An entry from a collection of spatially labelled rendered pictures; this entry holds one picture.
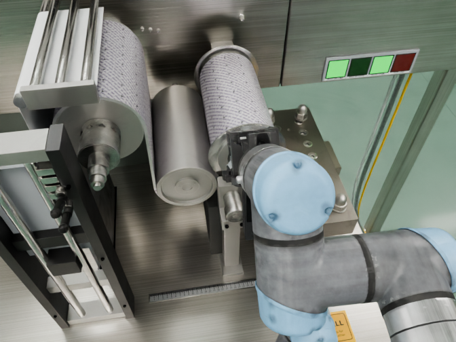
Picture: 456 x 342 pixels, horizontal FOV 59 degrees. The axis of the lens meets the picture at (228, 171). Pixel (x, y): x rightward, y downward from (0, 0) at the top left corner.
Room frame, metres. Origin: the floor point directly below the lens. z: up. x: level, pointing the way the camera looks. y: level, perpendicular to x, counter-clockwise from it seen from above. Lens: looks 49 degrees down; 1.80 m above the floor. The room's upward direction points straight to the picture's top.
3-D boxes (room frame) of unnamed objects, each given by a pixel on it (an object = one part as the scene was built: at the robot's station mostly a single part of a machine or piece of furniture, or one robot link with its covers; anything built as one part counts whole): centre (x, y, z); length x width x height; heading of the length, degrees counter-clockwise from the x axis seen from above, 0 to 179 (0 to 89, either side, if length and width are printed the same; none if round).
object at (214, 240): (0.68, 0.03, 1.00); 0.33 x 0.07 x 0.20; 9
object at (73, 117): (0.62, 0.23, 1.34); 0.25 x 0.14 x 0.14; 9
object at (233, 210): (0.44, -0.01, 1.18); 0.04 x 0.02 x 0.04; 99
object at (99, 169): (0.41, 0.20, 1.34); 0.06 x 0.03 x 0.03; 9
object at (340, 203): (0.56, -0.26, 1.05); 0.04 x 0.04 x 0.04
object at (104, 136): (0.46, 0.21, 1.34); 0.06 x 0.06 x 0.06; 9
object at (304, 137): (0.71, -0.19, 1.00); 0.40 x 0.16 x 0.06; 9
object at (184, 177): (0.63, 0.10, 1.18); 0.26 x 0.12 x 0.12; 9
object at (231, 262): (0.48, -0.01, 1.05); 0.06 x 0.05 x 0.31; 9
